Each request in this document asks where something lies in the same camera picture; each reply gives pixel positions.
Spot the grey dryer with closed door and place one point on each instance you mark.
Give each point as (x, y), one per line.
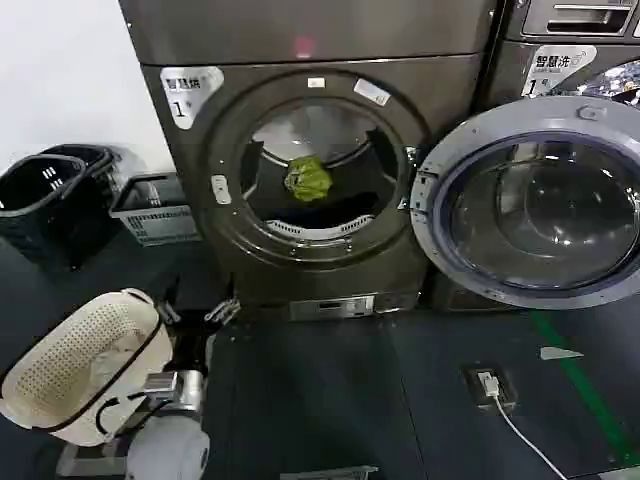
(510, 65)

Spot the pale garment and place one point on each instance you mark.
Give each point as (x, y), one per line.
(120, 370)

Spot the dark garment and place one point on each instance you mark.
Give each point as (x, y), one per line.
(350, 206)

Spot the grey floor tape piece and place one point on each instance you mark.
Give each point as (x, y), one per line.
(557, 353)

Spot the large black laundry basket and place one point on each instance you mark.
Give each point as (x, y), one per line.
(45, 220)

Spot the grey slatted laundry basket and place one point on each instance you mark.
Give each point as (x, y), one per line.
(160, 220)

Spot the round glass dryer door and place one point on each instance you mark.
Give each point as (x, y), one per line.
(540, 210)

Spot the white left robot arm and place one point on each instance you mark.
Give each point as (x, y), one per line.
(170, 445)

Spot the green crumpled garment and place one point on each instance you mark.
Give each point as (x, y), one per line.
(307, 179)

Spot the white plug adapter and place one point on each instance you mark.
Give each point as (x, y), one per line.
(488, 384)

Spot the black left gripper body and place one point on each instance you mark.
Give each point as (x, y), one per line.
(192, 350)

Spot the white perforated laundry basket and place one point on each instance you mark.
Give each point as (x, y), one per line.
(65, 350)

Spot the white number sticker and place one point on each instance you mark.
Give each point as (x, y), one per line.
(555, 67)
(187, 97)

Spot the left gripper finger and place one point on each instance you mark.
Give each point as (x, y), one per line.
(169, 311)
(222, 310)

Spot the grey dryer with open drum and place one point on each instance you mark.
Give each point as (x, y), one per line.
(300, 30)

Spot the black floor socket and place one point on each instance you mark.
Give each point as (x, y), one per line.
(502, 387)

